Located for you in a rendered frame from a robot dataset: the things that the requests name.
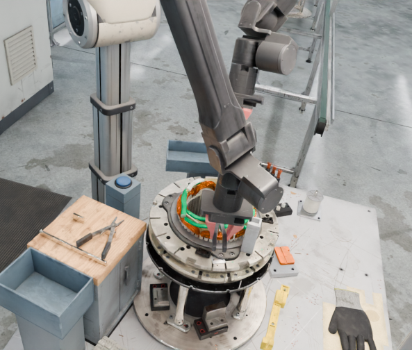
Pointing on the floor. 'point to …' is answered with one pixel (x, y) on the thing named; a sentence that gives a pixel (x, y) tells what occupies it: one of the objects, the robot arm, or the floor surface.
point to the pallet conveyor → (323, 57)
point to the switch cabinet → (8, 62)
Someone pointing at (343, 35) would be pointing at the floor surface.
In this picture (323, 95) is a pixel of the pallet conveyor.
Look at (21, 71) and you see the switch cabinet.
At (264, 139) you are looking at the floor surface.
